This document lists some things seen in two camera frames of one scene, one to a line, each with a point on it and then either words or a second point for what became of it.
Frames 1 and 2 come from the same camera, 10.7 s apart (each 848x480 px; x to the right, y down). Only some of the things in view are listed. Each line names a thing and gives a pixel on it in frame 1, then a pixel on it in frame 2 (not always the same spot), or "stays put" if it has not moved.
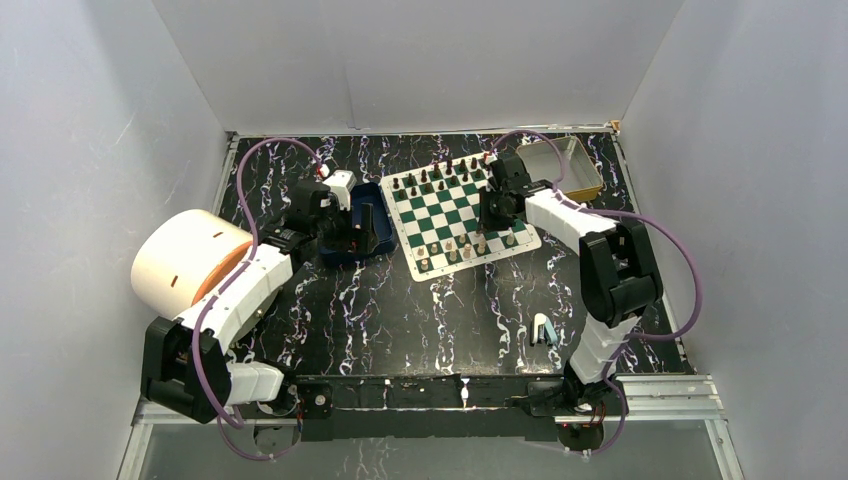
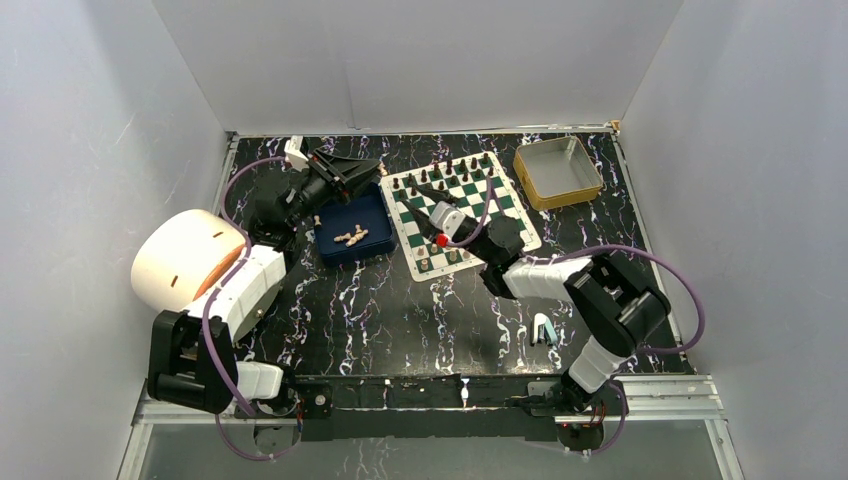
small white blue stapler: [543, 330] stays put
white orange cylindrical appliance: [184, 257] stays put
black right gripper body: [493, 214] to [474, 244]
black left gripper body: [336, 231] to [317, 189]
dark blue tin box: [370, 193] stays put
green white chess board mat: [435, 212] stays put
